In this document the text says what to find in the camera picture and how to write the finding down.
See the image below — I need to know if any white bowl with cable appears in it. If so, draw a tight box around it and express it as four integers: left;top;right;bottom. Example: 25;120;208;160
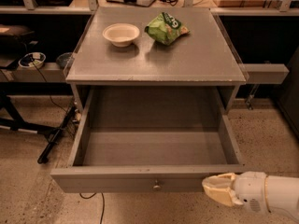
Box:
19;52;46;69

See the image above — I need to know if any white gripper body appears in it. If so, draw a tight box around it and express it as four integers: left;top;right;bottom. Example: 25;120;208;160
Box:
234;172;267;214

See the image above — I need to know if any black floor cable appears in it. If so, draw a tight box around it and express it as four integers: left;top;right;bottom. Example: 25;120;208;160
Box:
78;192;107;224

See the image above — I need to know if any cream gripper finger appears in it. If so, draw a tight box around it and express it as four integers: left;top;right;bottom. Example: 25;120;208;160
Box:
202;173;236;189
204;187;243;207

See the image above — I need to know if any green chip bag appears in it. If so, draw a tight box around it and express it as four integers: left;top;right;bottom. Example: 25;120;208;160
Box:
144;12;190;46

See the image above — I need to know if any white paper bowl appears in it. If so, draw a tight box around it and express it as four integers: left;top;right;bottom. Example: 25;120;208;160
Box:
102;23;140;48

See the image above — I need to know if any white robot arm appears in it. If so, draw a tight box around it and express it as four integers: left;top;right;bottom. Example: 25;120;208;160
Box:
202;172;299;223

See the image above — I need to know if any metal top drawer knob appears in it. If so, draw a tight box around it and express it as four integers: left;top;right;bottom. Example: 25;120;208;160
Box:
152;180;162;191

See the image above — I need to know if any grey wooden drawer cabinet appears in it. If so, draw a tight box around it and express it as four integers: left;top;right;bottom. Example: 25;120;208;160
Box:
64;6;250;116

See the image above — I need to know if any dark grey bowl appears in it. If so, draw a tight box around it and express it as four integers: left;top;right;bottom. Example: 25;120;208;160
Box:
56;52;73;68

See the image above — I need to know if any grey shelf beam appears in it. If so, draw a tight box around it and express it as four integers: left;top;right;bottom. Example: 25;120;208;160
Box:
0;63;65;83

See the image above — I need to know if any grey top drawer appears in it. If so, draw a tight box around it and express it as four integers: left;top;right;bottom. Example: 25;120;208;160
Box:
51;87;244;193

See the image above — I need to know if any black stand base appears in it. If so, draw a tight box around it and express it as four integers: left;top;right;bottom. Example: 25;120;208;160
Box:
0;91;76;164

